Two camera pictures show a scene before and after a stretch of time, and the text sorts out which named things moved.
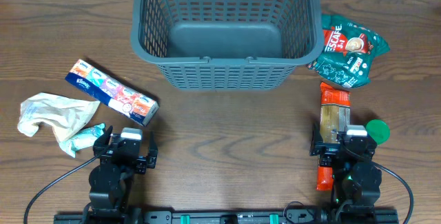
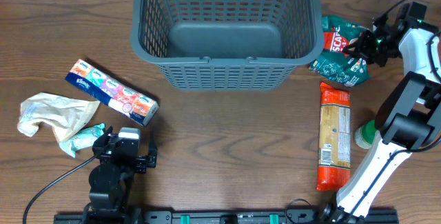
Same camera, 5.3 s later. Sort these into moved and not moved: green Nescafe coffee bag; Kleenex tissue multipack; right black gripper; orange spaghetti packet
Moved: right black gripper
Not moved: orange spaghetti packet; Kleenex tissue multipack; green Nescafe coffee bag
